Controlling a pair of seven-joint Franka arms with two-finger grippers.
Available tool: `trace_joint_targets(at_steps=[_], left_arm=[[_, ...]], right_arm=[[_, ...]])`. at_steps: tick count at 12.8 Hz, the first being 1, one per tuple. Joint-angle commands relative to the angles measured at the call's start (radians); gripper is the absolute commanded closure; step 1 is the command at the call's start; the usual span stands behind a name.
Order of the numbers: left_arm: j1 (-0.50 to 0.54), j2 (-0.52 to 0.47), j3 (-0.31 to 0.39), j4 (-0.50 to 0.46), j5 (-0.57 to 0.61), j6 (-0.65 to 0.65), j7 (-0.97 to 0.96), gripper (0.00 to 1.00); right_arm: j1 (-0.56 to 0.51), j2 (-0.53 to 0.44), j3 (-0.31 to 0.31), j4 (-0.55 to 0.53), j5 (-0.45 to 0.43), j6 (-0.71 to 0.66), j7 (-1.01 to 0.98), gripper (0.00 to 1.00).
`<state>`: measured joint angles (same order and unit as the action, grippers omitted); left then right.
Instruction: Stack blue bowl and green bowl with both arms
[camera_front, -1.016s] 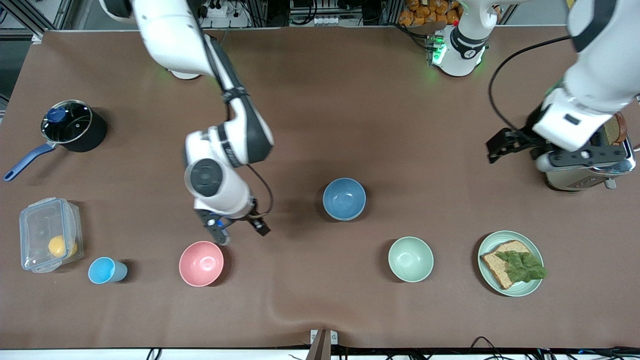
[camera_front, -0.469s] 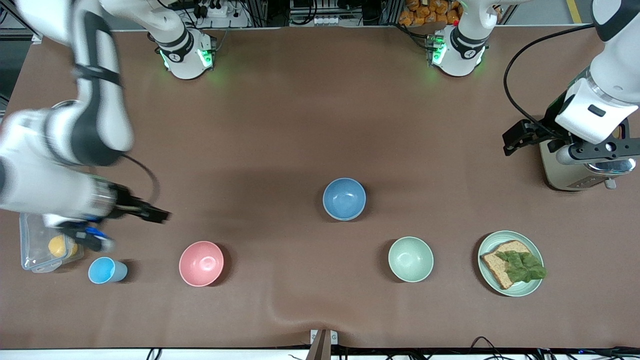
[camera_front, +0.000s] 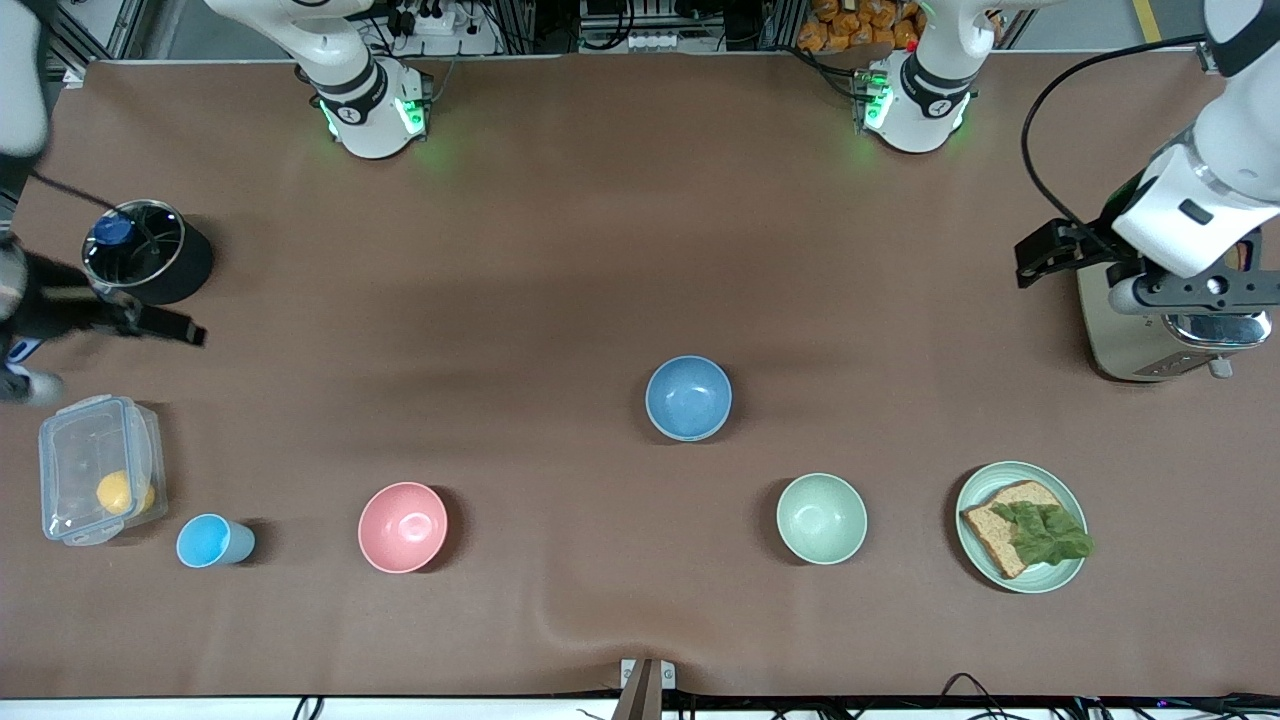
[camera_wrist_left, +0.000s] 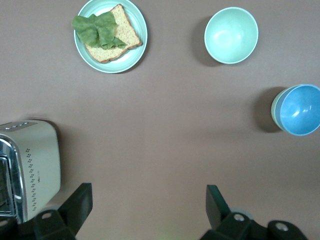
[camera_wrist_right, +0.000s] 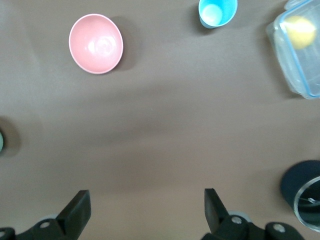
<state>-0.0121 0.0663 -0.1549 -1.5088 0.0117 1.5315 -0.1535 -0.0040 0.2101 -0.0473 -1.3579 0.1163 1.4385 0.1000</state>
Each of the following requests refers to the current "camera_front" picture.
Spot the blue bowl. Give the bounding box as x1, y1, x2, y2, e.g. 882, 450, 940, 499
645, 355, 733, 442

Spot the pink bowl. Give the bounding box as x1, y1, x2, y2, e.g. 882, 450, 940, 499
358, 482, 449, 574

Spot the green bowl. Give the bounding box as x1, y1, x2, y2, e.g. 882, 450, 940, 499
776, 473, 868, 565

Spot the glass lid with blue knob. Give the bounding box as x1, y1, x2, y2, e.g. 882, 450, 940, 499
82, 200, 188, 289

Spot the beige toaster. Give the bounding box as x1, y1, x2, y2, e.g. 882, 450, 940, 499
1078, 255, 1273, 383

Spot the clear plastic lidded container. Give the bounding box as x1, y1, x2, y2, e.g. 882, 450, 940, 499
38, 395, 168, 547

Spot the yellow fruit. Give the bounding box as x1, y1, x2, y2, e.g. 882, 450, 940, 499
97, 470, 157, 517

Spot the blue cup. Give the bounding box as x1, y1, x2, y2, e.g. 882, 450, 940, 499
176, 513, 256, 569

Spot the green lettuce leaf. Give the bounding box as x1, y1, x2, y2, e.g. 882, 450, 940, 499
990, 500, 1095, 567

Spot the brown bread slice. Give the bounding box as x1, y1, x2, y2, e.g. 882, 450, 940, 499
960, 480, 1066, 580

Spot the orange snack bag pile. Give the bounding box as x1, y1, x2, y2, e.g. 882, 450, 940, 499
798, 0, 923, 53

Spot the green plate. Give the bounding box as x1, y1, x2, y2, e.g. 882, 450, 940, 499
955, 461, 1089, 595

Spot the black pot with blue handle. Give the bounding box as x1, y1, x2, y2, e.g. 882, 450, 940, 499
8, 200, 214, 363

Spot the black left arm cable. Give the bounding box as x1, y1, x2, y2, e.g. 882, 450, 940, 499
1020, 35, 1211, 246

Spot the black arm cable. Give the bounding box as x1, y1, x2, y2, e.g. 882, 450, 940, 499
28, 170, 161, 246
1020, 35, 1211, 246

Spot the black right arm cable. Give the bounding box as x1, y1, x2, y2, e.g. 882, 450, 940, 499
28, 170, 161, 246

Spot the black cable loop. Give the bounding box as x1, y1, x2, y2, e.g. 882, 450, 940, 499
940, 672, 1016, 720

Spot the metal table bracket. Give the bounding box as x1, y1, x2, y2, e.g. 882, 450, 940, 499
612, 658, 677, 720

